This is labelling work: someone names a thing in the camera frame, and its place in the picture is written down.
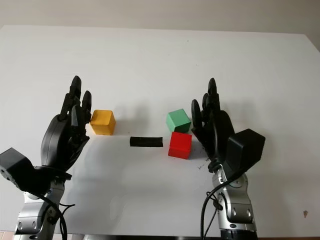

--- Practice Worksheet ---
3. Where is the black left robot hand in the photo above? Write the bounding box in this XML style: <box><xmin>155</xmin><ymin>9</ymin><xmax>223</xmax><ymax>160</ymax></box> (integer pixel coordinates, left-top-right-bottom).
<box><xmin>40</xmin><ymin>75</ymin><xmax>93</xmax><ymax>175</ymax></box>

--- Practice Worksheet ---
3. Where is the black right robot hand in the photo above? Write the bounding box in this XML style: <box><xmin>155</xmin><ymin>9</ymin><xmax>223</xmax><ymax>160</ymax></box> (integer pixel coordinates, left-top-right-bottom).
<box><xmin>190</xmin><ymin>77</ymin><xmax>237</xmax><ymax>171</ymax></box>

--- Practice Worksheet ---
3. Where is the red cube block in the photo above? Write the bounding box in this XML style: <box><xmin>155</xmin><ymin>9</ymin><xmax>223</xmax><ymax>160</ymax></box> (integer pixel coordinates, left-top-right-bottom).
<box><xmin>167</xmin><ymin>131</ymin><xmax>193</xmax><ymax>160</ymax></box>

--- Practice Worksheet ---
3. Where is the green cube block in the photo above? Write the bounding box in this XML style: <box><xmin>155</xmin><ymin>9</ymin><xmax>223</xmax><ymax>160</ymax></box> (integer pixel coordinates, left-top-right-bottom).
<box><xmin>166</xmin><ymin>108</ymin><xmax>192</xmax><ymax>133</ymax></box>

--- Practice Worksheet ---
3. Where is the yellow cube block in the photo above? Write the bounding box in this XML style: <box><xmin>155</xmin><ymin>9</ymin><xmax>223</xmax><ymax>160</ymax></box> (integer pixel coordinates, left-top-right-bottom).
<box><xmin>89</xmin><ymin>109</ymin><xmax>117</xmax><ymax>136</ymax></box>

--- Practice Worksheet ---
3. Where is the black tape strip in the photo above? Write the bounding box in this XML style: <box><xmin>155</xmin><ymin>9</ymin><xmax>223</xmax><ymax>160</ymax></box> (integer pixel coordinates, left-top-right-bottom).
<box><xmin>129</xmin><ymin>136</ymin><xmax>164</xmax><ymax>148</ymax></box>

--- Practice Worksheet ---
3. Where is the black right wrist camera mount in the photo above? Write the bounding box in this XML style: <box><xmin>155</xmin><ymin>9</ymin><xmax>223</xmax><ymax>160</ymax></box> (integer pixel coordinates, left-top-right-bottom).
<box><xmin>223</xmin><ymin>128</ymin><xmax>266</xmax><ymax>181</ymax></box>

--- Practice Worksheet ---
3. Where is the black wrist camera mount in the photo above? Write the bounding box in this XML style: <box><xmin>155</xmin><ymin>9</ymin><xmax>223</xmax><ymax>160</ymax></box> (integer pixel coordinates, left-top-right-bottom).
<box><xmin>0</xmin><ymin>147</ymin><xmax>52</xmax><ymax>198</ymax></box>
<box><xmin>223</xmin><ymin>128</ymin><xmax>266</xmax><ymax>181</ymax></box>

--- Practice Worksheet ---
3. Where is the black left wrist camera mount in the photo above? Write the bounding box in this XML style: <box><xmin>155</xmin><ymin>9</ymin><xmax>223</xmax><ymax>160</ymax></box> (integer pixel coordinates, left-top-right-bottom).
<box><xmin>0</xmin><ymin>147</ymin><xmax>52</xmax><ymax>198</ymax></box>

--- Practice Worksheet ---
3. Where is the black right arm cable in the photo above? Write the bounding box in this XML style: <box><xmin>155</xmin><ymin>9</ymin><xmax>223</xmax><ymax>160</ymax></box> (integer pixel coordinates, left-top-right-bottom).
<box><xmin>201</xmin><ymin>169</ymin><xmax>247</xmax><ymax>240</ymax></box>

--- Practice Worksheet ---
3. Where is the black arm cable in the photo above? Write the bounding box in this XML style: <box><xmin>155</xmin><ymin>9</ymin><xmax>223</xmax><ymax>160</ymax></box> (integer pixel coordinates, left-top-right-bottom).
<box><xmin>23</xmin><ymin>191</ymin><xmax>76</xmax><ymax>240</ymax></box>
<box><xmin>201</xmin><ymin>169</ymin><xmax>247</xmax><ymax>240</ymax></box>

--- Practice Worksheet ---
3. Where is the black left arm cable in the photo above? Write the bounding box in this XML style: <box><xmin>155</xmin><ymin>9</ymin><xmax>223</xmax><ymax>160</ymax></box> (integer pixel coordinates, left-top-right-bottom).
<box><xmin>23</xmin><ymin>191</ymin><xmax>76</xmax><ymax>240</ymax></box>

